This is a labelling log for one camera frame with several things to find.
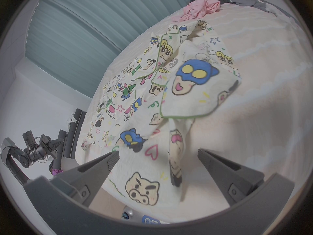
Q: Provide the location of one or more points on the bed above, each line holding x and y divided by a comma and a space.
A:
264, 106

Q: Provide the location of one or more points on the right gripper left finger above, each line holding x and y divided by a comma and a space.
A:
85, 180

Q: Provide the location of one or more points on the white printed pyjama top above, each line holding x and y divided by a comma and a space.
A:
146, 111

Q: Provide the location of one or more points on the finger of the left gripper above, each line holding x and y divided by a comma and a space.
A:
57, 144

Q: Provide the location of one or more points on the white crumpled cloth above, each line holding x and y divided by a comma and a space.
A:
72, 118

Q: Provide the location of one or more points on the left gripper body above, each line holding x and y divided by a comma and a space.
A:
46, 153

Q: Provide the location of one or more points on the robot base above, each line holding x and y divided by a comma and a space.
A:
128, 214

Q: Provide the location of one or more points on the purple plastic bag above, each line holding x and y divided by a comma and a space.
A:
56, 172

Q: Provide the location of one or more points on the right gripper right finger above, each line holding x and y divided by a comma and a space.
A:
232, 180

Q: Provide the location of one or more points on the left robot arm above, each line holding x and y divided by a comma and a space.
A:
24, 157

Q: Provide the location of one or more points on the pink garment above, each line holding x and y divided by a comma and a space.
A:
200, 7

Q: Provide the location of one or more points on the blue-green curtain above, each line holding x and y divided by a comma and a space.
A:
97, 21

